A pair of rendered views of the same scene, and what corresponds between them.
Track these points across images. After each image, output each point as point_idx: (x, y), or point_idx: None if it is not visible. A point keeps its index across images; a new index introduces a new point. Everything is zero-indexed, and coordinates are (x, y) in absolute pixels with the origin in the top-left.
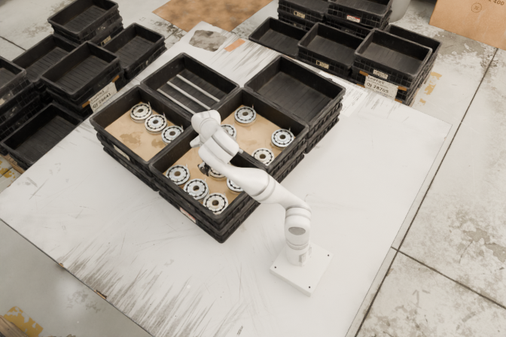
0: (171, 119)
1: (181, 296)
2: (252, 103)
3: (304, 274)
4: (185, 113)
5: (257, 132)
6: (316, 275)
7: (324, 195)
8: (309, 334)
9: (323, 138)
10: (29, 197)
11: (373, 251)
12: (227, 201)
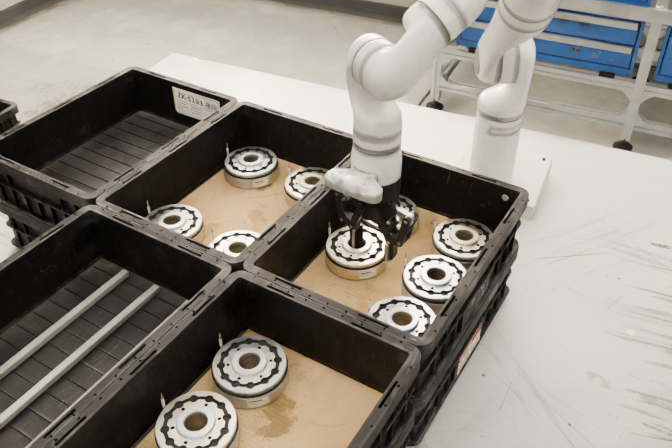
0: (171, 393)
1: (659, 339)
2: (137, 207)
3: (523, 166)
4: (199, 299)
5: (222, 212)
6: (519, 153)
7: None
8: (609, 173)
9: None
10: None
11: (437, 120)
12: (452, 219)
